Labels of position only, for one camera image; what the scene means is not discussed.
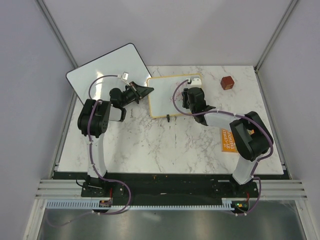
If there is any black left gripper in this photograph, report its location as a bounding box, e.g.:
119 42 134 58
120 81 154 107

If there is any yellow framed small whiteboard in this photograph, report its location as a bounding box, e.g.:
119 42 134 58
146 73 202 119

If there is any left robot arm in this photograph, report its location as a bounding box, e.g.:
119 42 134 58
77 81 155 197

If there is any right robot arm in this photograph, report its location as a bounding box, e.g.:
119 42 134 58
182 87 274 197

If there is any large black framed whiteboard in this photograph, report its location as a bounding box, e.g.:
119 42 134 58
66 43 151 104

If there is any red wooden cube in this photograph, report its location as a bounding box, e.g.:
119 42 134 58
220 76 235 91

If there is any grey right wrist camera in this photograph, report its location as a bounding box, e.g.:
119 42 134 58
187 77 202 88

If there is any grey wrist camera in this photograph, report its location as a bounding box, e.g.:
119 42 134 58
187 77 202 88
121 72 129 80

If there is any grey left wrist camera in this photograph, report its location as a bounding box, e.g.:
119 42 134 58
121 72 129 80

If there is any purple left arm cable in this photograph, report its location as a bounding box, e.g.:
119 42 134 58
46 74 132 228

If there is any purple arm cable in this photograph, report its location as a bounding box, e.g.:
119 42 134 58
172 79 275 217
46 74 132 228

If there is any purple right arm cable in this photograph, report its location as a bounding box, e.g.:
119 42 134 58
172 79 275 217

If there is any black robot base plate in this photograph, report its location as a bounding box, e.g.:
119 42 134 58
81 173 258 205

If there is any aluminium rail frame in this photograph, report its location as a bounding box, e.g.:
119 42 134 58
22 0 313 240

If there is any light blue cable duct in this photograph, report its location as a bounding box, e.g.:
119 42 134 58
45 199 235 211

